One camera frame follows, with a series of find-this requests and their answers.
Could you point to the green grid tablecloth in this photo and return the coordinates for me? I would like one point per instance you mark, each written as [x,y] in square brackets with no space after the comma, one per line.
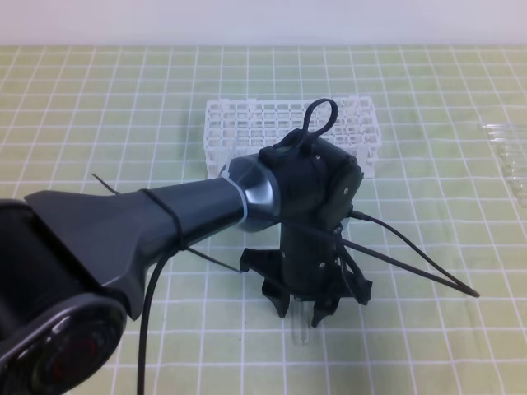
[79,118]

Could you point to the white plastic test tube rack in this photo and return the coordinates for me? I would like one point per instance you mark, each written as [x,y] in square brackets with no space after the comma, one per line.
[235,128]

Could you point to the clear test tubes pile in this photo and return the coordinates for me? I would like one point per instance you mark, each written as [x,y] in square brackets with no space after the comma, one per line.
[509,143]

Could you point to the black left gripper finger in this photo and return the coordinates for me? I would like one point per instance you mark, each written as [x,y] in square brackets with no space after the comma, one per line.
[323,309]
[278,297]

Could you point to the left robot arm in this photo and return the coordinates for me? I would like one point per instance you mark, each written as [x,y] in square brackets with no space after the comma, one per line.
[73,266]

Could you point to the clear glass test tube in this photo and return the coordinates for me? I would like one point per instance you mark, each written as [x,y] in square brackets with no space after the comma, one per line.
[300,322]

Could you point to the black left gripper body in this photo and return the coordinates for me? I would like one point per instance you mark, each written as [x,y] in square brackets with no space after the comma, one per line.
[309,267]

